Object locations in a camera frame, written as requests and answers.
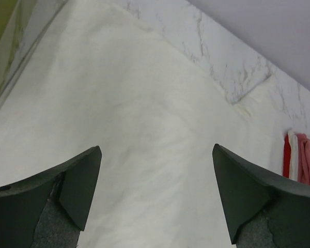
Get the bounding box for red folded t-shirt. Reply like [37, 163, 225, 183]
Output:
[283, 134, 291, 178]

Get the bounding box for pink folded t-shirt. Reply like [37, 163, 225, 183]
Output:
[297, 134, 310, 185]

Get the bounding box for white folded t-shirt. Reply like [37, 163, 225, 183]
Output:
[288, 131, 299, 181]

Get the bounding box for olive green plastic bin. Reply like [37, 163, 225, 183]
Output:
[0, 1, 19, 88]

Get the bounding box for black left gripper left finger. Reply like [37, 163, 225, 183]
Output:
[0, 146, 101, 247]

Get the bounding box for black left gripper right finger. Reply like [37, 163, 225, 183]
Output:
[212, 144, 310, 247]

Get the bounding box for white printed t-shirt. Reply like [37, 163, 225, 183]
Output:
[0, 1, 283, 247]

